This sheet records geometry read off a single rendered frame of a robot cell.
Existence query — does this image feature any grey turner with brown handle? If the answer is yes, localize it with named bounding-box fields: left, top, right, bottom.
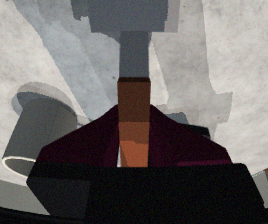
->
left=88, top=0, right=180, bottom=167

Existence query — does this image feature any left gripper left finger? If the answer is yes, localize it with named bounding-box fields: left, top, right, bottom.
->
left=34, top=104, right=120, bottom=167

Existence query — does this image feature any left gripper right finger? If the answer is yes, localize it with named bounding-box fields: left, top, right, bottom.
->
left=148, top=104, right=233, bottom=167

